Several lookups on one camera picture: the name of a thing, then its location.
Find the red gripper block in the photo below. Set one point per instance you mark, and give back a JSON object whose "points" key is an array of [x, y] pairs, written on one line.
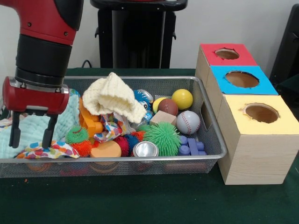
{"points": [[35, 100]]}

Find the colourful dotted cloth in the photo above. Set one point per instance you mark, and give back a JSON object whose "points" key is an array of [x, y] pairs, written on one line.
{"points": [[63, 149]]}

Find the cream waffle cloth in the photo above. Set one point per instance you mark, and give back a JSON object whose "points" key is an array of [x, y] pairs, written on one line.
{"points": [[112, 93]]}

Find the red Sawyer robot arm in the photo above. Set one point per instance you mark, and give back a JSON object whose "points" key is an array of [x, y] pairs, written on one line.
{"points": [[46, 35]]}

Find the metal mesh bin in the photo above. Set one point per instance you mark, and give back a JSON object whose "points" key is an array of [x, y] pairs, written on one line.
{"points": [[163, 168]]}

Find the wooden box with three holes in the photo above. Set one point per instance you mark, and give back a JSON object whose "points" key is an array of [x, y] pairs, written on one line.
{"points": [[257, 158]]}

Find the silver can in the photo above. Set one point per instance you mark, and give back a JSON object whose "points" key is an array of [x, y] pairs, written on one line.
{"points": [[145, 149]]}

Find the dark green table cloth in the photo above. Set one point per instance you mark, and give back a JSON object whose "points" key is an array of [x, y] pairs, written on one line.
{"points": [[292, 86], [140, 205]]}

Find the large green spiky ball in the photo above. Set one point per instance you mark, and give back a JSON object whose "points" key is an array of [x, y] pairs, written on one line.
{"points": [[163, 138]]}

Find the pale wooden cube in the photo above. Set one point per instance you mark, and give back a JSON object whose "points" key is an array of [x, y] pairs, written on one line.
{"points": [[163, 117]]}

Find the brown toy football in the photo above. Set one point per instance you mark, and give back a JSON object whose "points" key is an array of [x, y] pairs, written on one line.
{"points": [[168, 107]]}

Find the yellow ball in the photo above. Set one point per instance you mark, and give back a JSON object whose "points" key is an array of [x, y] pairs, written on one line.
{"points": [[182, 99]]}

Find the white toy baseball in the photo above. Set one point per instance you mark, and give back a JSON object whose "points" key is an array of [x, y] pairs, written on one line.
{"points": [[188, 122]]}

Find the purple building block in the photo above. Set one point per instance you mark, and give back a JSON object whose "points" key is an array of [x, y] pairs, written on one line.
{"points": [[192, 147]]}

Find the black upright panel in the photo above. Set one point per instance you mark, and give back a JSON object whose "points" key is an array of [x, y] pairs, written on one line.
{"points": [[287, 46]]}

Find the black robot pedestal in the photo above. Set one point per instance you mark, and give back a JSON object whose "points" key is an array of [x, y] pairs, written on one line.
{"points": [[140, 35]]}

